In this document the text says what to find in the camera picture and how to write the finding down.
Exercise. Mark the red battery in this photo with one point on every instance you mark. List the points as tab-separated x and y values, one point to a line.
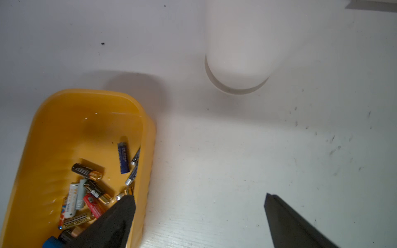
94	205

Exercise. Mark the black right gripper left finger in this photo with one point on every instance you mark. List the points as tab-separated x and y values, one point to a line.
111	230

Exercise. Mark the yellow plastic storage box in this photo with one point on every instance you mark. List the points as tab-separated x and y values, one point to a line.
83	149

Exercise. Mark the pale green white battery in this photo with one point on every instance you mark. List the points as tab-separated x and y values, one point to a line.
80	195

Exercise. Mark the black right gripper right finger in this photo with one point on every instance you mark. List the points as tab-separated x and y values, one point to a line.
289	229

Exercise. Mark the dark blue AA battery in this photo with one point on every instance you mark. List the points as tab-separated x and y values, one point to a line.
53	242

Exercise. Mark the black gold AAA battery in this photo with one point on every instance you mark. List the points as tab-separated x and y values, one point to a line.
97	192

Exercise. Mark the black gold battery lower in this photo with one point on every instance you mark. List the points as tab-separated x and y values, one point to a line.
77	220

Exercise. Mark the white cup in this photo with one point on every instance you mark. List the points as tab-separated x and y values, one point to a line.
241	49

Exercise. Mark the blue AAA battery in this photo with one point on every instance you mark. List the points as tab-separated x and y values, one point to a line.
123	157

